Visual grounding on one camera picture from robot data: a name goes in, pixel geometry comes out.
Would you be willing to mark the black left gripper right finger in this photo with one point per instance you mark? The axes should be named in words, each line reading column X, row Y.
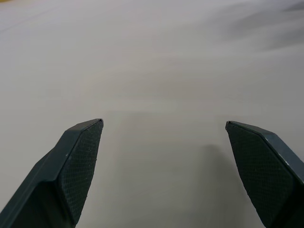
column 266, row 175

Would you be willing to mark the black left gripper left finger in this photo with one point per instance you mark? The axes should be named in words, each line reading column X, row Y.
column 59, row 175

